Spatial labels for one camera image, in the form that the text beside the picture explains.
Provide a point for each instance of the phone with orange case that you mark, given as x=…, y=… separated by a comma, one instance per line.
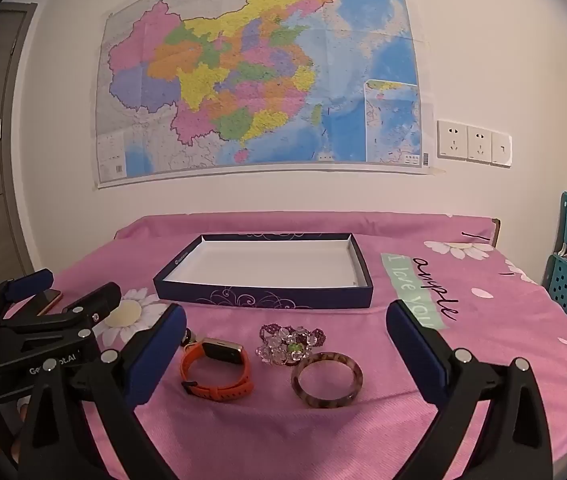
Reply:
x=52, y=302

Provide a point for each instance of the white wall switch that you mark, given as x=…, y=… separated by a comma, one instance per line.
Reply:
x=501, y=150

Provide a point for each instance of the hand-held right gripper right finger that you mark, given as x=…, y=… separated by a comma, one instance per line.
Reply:
x=413, y=345

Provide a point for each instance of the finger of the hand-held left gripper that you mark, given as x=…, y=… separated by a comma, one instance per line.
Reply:
x=28, y=282
x=98, y=300

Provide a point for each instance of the brown mottled bangle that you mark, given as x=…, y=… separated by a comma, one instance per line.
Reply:
x=327, y=358

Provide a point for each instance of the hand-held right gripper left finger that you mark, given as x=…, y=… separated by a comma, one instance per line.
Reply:
x=161, y=355

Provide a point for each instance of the navy floral jewelry box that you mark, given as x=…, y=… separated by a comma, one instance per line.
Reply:
x=273, y=265

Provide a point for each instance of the white wall socket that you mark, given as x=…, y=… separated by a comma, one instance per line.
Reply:
x=479, y=145
x=452, y=140

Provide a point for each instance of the colourful wall map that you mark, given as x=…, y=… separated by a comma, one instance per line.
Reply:
x=263, y=85

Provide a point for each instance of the pink floral blanket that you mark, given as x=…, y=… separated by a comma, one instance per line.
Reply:
x=313, y=435

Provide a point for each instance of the orange smartwatch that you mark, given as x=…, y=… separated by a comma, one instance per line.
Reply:
x=223, y=352

